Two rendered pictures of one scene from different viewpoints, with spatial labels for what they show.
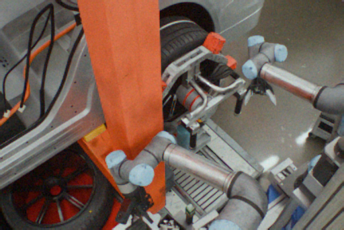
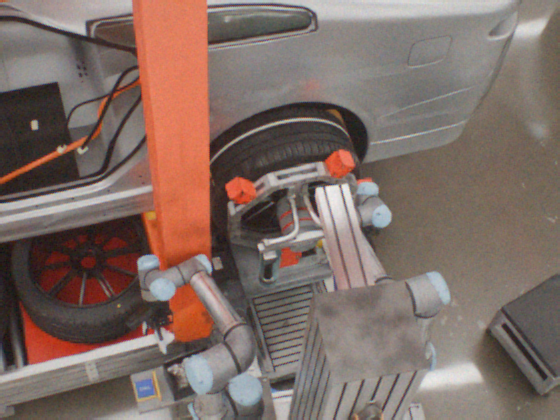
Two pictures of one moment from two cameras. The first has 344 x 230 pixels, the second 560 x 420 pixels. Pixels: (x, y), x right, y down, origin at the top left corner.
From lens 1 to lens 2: 197 cm
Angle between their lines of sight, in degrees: 11
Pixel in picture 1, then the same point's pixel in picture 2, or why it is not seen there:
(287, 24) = not seen: outside the picture
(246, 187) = (237, 338)
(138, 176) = (156, 289)
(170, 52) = (275, 159)
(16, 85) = (87, 110)
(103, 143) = not seen: hidden behind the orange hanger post
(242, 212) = (220, 357)
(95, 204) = (129, 299)
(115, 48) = (162, 182)
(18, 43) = (107, 60)
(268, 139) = not seen: hidden behind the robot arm
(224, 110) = (379, 240)
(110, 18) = (159, 163)
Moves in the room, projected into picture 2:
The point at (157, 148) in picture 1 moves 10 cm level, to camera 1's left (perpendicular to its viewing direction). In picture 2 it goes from (188, 270) to (161, 259)
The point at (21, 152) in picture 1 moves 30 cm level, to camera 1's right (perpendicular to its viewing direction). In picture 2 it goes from (61, 206) to (128, 234)
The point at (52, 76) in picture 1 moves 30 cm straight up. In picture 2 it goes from (132, 127) to (126, 82)
